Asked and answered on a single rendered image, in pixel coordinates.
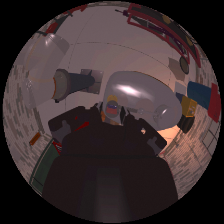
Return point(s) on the dark red wall box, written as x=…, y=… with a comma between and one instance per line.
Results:
x=52, y=28

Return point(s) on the red and white box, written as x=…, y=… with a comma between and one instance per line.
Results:
x=57, y=147

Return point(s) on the yellow box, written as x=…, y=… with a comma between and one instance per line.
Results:
x=189, y=106

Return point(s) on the red steel frame rack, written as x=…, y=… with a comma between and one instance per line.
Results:
x=157, y=22

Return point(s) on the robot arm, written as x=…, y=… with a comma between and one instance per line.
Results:
x=45, y=70

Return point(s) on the tan paper sheet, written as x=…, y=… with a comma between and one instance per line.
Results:
x=174, y=67

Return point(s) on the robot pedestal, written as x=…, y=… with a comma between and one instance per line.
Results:
x=82, y=80

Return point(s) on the orange wall box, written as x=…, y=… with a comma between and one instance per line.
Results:
x=35, y=138

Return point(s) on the dark long tool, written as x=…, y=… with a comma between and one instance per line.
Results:
x=121, y=11

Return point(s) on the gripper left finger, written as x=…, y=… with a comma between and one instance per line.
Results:
x=70, y=115

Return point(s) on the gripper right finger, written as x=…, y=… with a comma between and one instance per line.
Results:
x=140, y=127

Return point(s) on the chrome lever with knob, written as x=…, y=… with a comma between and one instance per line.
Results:
x=142, y=110

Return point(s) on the white paper sheet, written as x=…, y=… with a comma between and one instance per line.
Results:
x=180, y=88

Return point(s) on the blue box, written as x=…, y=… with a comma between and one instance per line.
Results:
x=199, y=94

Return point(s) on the green door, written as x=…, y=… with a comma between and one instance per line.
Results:
x=43, y=166

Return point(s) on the window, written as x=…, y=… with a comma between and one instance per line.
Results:
x=212, y=138

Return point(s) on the chrome flip cap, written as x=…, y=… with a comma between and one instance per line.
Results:
x=161, y=113

